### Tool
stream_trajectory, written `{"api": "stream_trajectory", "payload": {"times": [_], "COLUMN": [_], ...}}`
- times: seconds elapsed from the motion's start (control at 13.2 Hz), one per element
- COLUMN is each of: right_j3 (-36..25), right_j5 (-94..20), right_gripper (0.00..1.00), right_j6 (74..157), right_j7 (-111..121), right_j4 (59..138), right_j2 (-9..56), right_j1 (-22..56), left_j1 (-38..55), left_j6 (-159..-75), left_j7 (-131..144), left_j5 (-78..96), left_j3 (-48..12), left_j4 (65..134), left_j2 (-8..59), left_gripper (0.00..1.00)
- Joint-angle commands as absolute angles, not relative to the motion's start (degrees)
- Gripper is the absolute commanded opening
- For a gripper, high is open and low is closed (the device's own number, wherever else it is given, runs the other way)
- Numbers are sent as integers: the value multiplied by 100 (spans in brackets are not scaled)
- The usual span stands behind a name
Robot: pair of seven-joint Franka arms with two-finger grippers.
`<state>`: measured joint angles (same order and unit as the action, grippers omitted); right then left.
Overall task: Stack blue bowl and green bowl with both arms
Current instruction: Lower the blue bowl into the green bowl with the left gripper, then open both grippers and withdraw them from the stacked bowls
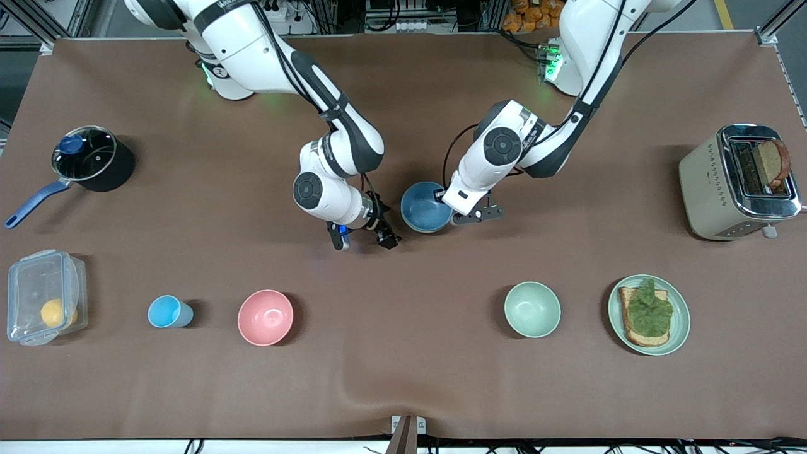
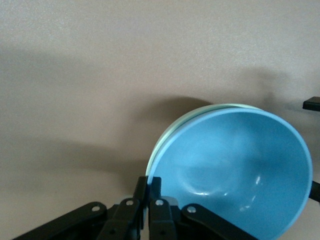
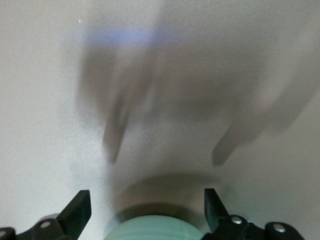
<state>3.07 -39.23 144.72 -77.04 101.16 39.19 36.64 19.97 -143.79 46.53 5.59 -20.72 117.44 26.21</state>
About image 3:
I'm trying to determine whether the pale green bowl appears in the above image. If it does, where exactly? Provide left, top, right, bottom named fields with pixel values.
left=106, top=215, right=208, bottom=240

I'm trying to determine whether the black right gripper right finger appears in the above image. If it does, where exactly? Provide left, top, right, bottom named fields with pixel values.
left=202, top=187, right=305, bottom=240

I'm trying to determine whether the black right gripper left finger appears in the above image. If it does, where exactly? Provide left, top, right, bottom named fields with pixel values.
left=0, top=189, right=91, bottom=240

